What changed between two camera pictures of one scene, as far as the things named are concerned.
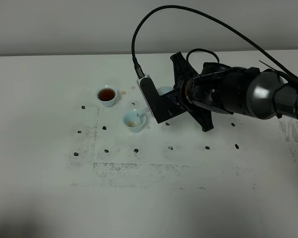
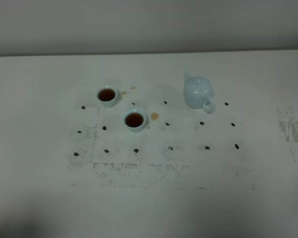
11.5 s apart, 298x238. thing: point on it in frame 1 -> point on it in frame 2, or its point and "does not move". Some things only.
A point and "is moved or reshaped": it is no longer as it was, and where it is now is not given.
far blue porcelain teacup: x=107 y=94 does not move
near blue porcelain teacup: x=134 y=119 does not move
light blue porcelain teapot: x=162 y=90 is moved or reshaped
